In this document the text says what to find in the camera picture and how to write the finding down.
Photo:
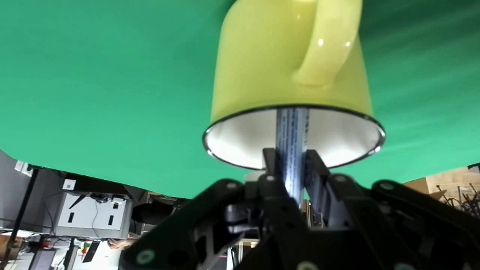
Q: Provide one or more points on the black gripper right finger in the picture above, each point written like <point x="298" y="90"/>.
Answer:
<point x="370" y="230"/>

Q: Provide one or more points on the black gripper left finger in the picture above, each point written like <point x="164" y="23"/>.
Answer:
<point x="271" y="234"/>

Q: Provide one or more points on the yellow enamel cup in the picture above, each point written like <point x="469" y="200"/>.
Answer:
<point x="260" y="60"/>

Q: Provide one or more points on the small brown cardboard box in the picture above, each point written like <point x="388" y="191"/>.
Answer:
<point x="451" y="180"/>

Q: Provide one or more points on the green table cloth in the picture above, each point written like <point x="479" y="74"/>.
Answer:
<point x="100" y="75"/>

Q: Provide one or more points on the black light stand pole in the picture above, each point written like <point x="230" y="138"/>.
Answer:
<point x="25" y="200"/>

